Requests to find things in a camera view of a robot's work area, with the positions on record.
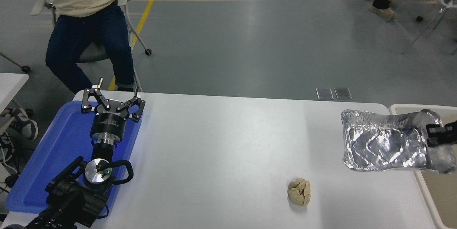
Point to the blue plastic tray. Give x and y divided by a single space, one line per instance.
53 150

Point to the grey chair leg with caster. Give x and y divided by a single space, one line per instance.
24 68

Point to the seated person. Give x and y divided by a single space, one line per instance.
82 25

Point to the large pale bin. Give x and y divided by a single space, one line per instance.
442 200

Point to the crumpled tan paper ball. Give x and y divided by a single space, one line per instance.
299 192

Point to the small white table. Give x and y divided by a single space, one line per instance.
10 86

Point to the metal floor plate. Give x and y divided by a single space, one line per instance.
343 93
324 94

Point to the foil tray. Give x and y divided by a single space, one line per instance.
378 143

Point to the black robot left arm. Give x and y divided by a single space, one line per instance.
71 200

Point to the grey wheeled office chair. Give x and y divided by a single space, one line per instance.
93 53

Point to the grey and white sneaker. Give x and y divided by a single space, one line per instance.
25 123

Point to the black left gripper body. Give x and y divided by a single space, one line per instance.
107 125

